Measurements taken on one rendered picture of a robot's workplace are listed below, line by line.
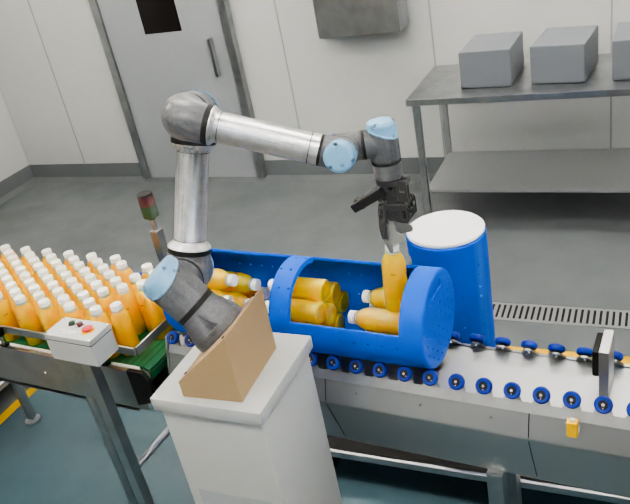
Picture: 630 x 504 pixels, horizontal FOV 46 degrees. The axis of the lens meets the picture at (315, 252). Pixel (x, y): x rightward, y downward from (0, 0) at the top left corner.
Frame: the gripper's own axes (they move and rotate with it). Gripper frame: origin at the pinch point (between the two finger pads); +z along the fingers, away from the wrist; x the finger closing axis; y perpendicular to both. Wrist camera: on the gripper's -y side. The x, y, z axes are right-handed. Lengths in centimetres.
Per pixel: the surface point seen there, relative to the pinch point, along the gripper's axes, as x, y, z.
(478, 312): 54, 4, 59
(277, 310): -13.0, -33.0, 17.1
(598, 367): -5, 53, 29
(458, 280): 50, 0, 43
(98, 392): -31, -99, 46
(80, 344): -34, -94, 24
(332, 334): -14.3, -15.5, 22.1
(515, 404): -12, 34, 39
